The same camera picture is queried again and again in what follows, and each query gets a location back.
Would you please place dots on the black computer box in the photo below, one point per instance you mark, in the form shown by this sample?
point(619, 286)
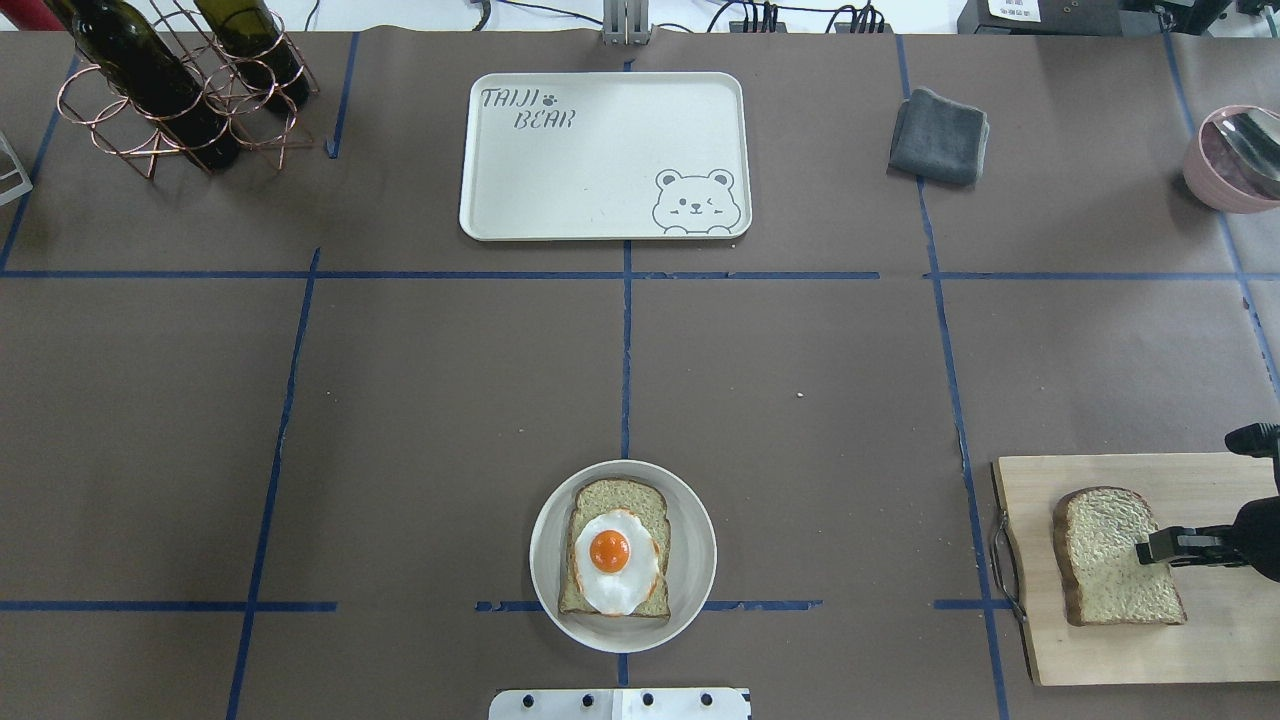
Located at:
point(1055, 18)

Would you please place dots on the white wire cup rack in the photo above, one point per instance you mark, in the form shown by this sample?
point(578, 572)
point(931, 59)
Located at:
point(15, 181)

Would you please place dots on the wooden cutting board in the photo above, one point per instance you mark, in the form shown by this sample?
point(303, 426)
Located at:
point(1231, 631)

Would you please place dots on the folded grey cloth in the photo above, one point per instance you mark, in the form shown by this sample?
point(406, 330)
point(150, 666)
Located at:
point(939, 139)

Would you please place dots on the metal scoop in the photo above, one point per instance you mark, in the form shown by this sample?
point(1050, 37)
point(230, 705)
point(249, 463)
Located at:
point(1252, 135)

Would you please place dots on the green wine bottle middle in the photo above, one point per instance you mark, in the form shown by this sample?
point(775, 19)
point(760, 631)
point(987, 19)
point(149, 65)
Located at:
point(247, 31)

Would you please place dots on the white round plate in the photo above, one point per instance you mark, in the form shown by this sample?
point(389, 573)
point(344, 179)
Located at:
point(690, 574)

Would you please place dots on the pink bowl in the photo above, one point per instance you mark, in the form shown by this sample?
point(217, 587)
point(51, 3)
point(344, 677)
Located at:
point(1211, 172)

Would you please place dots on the copper wire bottle rack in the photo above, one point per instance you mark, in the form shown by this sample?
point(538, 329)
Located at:
point(204, 81)

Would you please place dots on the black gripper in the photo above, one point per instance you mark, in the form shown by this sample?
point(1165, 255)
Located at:
point(1259, 530)

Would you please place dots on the green wine bottle front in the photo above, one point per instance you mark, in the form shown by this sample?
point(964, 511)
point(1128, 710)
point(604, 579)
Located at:
point(139, 65)

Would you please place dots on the bread slice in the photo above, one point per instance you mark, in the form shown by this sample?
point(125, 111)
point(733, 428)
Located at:
point(1095, 534)
point(619, 493)

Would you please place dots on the fried egg toy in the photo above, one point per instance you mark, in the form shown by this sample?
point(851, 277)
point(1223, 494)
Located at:
point(615, 563)

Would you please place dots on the aluminium frame post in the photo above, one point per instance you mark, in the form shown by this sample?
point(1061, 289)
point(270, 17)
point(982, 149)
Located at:
point(626, 22)

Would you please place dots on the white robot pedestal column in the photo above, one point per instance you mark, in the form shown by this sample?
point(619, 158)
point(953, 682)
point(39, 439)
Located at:
point(623, 703)

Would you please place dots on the green wine bottle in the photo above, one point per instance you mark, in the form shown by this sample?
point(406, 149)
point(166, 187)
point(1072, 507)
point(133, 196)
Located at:
point(139, 65)
point(247, 31)

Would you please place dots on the cream bear tray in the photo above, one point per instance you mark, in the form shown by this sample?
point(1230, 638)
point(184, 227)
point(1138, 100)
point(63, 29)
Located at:
point(576, 156)

